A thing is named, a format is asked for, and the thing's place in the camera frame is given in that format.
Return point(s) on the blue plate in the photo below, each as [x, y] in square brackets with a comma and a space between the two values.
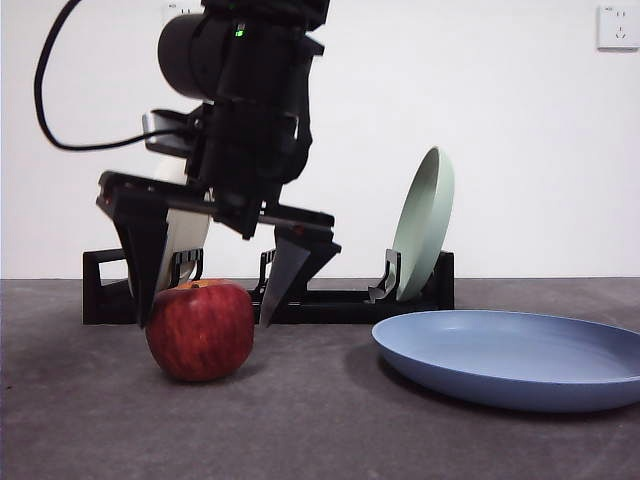
[500, 360]

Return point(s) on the cream plate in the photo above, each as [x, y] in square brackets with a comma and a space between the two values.
[187, 230]

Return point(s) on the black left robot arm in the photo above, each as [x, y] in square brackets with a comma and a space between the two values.
[192, 55]

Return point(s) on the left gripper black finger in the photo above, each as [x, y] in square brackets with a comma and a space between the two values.
[287, 265]
[140, 235]

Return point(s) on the red apple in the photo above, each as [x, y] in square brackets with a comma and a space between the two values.
[200, 335]

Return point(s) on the white wall socket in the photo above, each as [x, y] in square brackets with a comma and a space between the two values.
[619, 27]
[182, 8]

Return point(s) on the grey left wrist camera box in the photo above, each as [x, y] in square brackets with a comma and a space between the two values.
[167, 135]

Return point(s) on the black plate rack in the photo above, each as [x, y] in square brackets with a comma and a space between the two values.
[350, 310]

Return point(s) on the green plate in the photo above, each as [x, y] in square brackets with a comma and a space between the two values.
[422, 235]

